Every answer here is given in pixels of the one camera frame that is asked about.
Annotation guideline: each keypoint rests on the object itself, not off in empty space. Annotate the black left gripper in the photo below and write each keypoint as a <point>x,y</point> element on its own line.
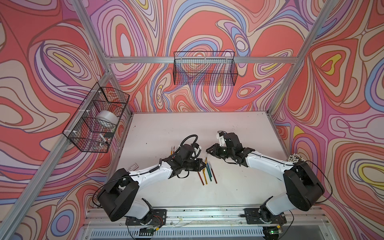
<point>198,167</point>

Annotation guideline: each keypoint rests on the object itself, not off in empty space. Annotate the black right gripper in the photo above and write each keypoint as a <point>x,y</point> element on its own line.
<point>215,150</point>

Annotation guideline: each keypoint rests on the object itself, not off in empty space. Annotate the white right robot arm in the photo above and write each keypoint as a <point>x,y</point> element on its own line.
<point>303,188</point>

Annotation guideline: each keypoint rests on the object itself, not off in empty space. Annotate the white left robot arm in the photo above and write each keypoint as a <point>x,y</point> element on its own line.
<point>118,197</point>

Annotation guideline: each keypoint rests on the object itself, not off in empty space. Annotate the clear cup of craft knives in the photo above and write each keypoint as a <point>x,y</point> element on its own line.
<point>295,158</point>

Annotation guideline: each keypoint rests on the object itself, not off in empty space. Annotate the red capped knife right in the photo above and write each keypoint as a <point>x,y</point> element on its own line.
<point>212,172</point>

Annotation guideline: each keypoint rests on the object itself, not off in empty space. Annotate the red capped knife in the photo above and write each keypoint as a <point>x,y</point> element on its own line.
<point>212,172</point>
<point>201,179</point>

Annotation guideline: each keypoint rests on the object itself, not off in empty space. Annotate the green capped knife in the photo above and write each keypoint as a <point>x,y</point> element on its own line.
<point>208,171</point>

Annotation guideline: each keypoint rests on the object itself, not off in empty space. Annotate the red capped knife left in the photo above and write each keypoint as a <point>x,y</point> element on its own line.
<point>201,179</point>

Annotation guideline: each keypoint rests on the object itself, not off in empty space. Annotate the small white red card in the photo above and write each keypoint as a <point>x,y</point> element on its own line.
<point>133,167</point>

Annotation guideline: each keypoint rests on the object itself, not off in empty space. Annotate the white tape roll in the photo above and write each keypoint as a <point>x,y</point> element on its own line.
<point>107,119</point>

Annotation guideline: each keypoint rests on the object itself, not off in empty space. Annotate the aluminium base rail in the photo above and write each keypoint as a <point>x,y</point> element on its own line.
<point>187,223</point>

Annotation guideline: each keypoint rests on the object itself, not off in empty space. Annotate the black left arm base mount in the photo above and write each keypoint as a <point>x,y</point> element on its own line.
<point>142,213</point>

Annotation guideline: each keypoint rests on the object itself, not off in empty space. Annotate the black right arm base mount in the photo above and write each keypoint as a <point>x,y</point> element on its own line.
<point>262,215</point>

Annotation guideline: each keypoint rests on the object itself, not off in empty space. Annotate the black wire basket back wall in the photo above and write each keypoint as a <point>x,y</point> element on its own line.
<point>205,68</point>

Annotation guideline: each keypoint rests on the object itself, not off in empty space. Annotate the black wire basket wall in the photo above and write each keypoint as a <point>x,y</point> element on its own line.
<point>205,68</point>
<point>84,131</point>

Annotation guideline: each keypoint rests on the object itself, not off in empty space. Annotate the black wire basket left wall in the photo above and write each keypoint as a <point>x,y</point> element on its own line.
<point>84,131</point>

